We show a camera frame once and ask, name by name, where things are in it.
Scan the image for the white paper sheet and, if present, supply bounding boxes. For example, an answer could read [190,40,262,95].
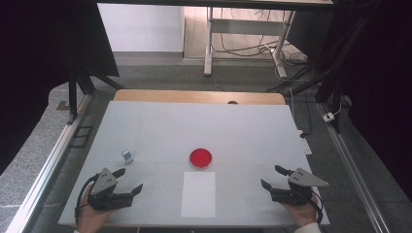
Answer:
[180,171,217,218]

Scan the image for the person's right hand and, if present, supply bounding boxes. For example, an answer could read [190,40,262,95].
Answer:
[281,190,320,228]

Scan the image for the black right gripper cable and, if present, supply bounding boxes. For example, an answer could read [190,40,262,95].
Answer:
[307,190,325,226]

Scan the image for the aluminium rail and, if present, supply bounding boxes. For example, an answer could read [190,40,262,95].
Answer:
[6,93,93,233]
[315,101,393,233]

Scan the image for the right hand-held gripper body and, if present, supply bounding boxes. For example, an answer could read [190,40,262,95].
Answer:
[271,167,330,207]

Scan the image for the black metal stand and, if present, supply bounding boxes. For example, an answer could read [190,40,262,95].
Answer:
[66,57,124,125]
[266,64,344,134]

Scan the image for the person's left hand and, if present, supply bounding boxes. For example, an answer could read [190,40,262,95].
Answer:
[77,183,118,233]

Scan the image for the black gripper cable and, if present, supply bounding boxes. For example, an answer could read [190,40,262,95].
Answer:
[307,190,325,226]
[74,173,100,226]

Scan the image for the small blue stamp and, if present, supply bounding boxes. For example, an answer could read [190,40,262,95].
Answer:
[121,149,134,165]

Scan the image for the tangle of black cables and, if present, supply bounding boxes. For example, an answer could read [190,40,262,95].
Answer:
[212,8,309,66]

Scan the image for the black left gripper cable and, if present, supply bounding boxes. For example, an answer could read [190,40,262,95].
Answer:
[74,173,100,226]

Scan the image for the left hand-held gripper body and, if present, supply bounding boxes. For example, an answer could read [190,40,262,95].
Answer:
[86,167,134,212]

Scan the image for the white power strip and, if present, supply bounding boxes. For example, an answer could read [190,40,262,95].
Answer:
[297,129,314,156]

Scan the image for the black curtain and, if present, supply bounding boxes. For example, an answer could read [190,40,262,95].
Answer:
[0,0,120,176]
[324,0,412,202]

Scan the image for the round red ink dish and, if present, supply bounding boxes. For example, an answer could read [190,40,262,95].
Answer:
[189,148,214,169]

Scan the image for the white desk frame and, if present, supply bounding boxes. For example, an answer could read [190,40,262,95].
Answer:
[203,6,296,80]

